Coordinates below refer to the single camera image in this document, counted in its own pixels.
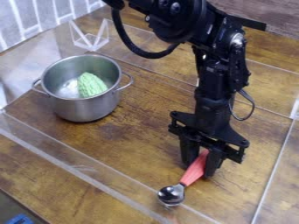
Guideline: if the blue object at corner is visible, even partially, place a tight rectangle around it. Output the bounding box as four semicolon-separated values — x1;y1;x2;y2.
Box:
4;214;34;224

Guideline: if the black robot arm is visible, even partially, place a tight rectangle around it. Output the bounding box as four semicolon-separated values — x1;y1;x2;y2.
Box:
103;0;250;178

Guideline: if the stainless steel pot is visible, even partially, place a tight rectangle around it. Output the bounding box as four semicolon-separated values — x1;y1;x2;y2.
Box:
32;54;134;123

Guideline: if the pink handled metal spoon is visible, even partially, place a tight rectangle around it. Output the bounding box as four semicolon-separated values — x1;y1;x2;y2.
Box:
158;150;210;206

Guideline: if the clear acrylic corner bracket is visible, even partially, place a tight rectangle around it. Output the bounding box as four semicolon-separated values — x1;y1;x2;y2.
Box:
70;19;110;52

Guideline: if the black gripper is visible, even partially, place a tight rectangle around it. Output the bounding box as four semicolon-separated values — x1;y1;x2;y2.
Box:
168;96;248;179

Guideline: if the green bumpy toy vegetable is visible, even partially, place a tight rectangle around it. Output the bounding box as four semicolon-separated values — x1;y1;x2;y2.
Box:
78;73;108;98

